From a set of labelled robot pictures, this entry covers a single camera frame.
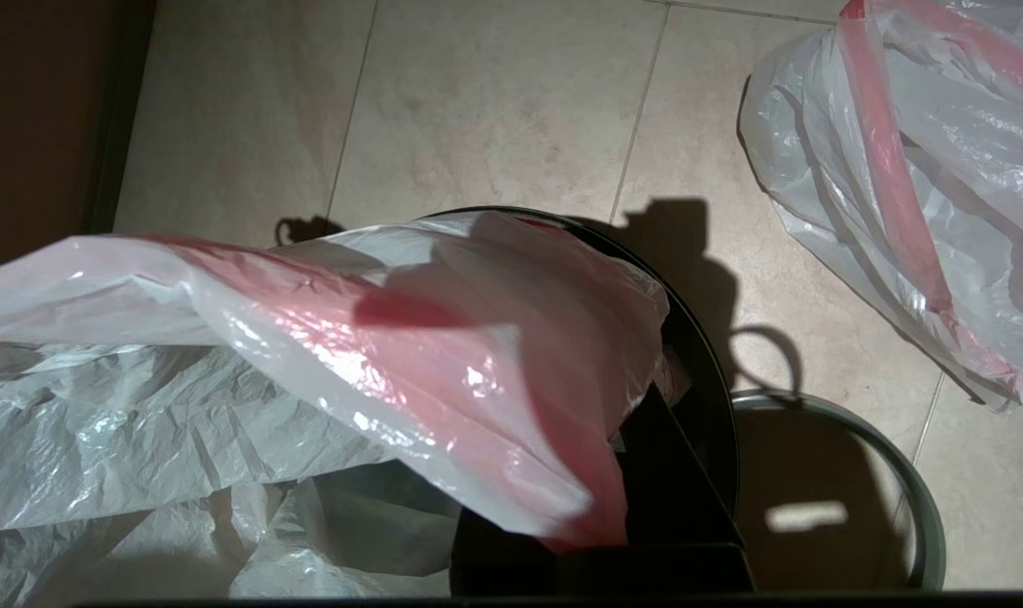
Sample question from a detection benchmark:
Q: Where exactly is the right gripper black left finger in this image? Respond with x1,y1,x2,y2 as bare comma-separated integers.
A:
452,505,628,592

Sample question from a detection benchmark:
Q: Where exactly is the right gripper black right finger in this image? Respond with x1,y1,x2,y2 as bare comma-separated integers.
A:
623,390,757,592

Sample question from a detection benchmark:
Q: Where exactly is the black round trash bin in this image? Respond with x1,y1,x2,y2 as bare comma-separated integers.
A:
418,205,742,518

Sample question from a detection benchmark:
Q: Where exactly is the white plastic bag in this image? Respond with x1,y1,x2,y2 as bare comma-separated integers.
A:
0,211,672,602

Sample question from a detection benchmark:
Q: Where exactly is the white red-drawstring used trash bag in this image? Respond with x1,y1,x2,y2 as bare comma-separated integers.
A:
737,0,1023,421

